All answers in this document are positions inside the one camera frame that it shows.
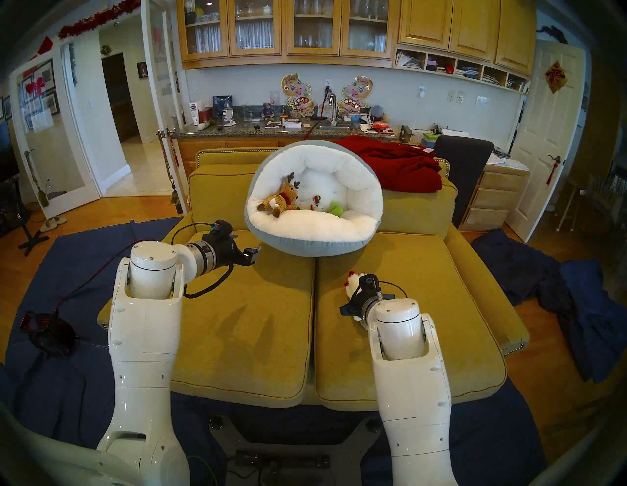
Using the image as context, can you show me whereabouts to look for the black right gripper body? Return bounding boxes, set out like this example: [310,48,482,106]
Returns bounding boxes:
[349,274,385,315]

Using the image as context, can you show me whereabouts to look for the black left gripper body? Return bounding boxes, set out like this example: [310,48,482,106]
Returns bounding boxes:
[211,219,247,270]

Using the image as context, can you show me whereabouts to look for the brown reindeer plush toy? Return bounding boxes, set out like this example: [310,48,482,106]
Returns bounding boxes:
[256,172,301,218]

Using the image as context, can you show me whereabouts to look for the white lamb plush rainbow feet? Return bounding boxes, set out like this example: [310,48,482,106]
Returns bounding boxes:
[296,184,326,211]

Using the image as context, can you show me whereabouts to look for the white grey round dog bed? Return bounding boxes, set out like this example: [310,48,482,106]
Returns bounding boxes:
[245,140,384,257]

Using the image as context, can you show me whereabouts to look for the yellow fabric sofa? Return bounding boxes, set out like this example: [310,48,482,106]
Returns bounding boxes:
[97,147,531,412]

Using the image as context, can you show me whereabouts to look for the yellow sofa seat cushion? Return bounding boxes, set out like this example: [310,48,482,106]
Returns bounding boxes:
[315,233,507,411]
[169,230,315,408]

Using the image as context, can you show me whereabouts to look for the granite counter wooden base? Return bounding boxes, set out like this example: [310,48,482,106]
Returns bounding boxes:
[169,115,407,209]

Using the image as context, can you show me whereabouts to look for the dark navy crumpled cloth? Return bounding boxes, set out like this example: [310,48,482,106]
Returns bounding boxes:
[471,229,564,307]

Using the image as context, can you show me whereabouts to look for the red blanket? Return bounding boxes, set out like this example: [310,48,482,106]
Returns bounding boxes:
[336,136,443,194]

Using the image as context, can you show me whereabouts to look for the wooden drawer cabinet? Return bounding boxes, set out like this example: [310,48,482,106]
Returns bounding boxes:
[459,164,531,232]

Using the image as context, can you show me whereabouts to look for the dark grey office chair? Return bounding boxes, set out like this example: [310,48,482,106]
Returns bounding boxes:
[434,136,495,227]

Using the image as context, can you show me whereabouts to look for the navy floor blanket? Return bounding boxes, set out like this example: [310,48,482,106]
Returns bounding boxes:
[0,218,547,486]

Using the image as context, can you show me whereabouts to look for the paper stack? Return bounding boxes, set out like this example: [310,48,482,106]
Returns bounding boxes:
[487,153,531,172]

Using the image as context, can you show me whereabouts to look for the white glass french door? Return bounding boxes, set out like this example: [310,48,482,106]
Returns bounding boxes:
[9,47,101,219]

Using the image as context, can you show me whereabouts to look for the white open glass door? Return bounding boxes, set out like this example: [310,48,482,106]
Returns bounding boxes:
[141,0,189,214]

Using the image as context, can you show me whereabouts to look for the black floor stand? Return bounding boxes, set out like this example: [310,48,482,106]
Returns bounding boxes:
[0,179,49,256]

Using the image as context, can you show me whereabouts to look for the blue crumpled cloth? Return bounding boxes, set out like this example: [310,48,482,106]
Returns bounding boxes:
[558,260,627,384]

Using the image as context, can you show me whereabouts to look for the white panel door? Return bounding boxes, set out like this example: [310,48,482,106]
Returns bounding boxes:
[505,40,587,243]

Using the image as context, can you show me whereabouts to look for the black flat television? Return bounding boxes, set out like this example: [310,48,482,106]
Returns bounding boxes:
[0,122,20,184]

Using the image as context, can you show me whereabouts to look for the wooden cubby shelf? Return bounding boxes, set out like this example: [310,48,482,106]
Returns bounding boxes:
[394,46,531,95]

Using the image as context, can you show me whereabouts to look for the red tinsel garland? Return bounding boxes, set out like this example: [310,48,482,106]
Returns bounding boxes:
[58,0,142,40]

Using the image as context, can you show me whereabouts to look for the red diamond door ornament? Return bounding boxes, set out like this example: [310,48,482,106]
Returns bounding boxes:
[545,61,568,94]

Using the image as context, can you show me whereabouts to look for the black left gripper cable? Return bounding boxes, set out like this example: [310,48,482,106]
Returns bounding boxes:
[170,223,235,299]

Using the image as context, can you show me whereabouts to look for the brown rope with tassel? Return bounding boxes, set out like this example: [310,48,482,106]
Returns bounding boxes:
[157,130,184,215]

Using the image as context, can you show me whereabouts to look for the thin red cable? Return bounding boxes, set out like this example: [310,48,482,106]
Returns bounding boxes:
[54,240,147,314]

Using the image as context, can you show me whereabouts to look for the cartoon child wall cutout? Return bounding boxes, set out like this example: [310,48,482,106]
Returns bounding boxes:
[281,73,315,117]
[338,75,374,117]

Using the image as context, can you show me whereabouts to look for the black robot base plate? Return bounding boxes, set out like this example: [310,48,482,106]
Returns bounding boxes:
[210,415,382,486]

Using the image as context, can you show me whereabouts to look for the long handled brush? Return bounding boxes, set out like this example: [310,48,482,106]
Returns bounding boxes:
[24,149,49,208]

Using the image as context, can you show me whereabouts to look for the red black cable reel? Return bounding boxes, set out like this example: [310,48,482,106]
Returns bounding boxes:
[20,311,76,358]

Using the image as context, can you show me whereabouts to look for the wooden wall cabinets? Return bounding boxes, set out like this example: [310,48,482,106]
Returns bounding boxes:
[176,0,537,79]

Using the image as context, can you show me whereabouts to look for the black wall ornament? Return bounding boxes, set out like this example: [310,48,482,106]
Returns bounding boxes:
[536,25,568,45]

